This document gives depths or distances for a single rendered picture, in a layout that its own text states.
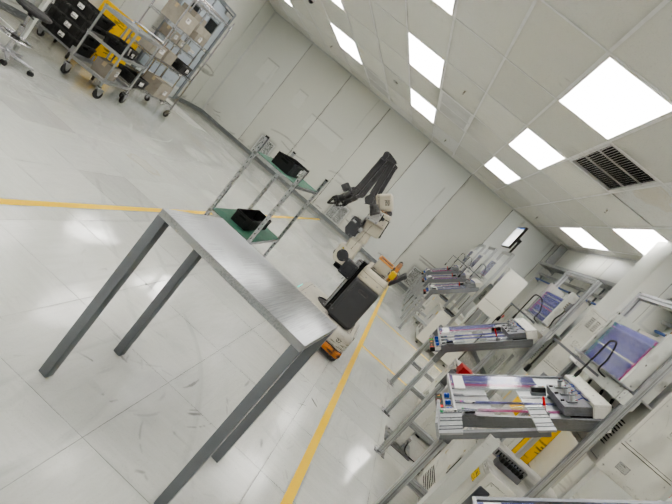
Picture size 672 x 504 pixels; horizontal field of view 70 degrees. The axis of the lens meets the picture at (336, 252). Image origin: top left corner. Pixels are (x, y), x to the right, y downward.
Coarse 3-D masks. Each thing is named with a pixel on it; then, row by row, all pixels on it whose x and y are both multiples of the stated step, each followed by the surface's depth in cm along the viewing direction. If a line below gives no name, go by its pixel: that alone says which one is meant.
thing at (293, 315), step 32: (160, 224) 170; (192, 224) 178; (224, 224) 207; (128, 256) 173; (192, 256) 212; (224, 256) 173; (256, 256) 201; (256, 288) 169; (288, 288) 196; (288, 320) 165; (320, 320) 191; (64, 352) 179; (288, 352) 158; (256, 384) 160; (256, 416) 204; (224, 448) 207
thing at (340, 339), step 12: (300, 288) 414; (312, 288) 441; (312, 300) 409; (324, 300) 440; (324, 312) 404; (336, 324) 401; (336, 336) 398; (348, 336) 399; (324, 348) 400; (336, 348) 399
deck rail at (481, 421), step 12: (480, 420) 245; (492, 420) 244; (504, 420) 244; (516, 420) 243; (528, 420) 242; (552, 420) 240; (564, 420) 239; (576, 420) 238; (588, 420) 237; (600, 420) 236
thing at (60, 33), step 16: (64, 0) 627; (80, 0) 624; (48, 16) 633; (64, 16) 630; (80, 16) 628; (96, 16) 626; (48, 32) 633; (64, 32) 633; (80, 32) 630; (96, 32) 646; (80, 48) 644
